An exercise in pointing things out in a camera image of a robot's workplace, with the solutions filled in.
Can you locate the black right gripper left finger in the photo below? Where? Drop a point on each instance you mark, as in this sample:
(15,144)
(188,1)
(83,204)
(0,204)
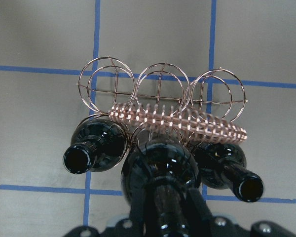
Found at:
(136,216)

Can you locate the dark wine bottle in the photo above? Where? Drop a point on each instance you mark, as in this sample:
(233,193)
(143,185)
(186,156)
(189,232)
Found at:
(97,145)
(159,173)
(224,166)

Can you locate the copper wire bottle basket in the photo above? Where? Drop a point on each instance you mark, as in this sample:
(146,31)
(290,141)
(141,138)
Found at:
(136,112)

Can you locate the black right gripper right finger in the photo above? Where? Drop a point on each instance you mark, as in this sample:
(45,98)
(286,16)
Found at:
(198,214)

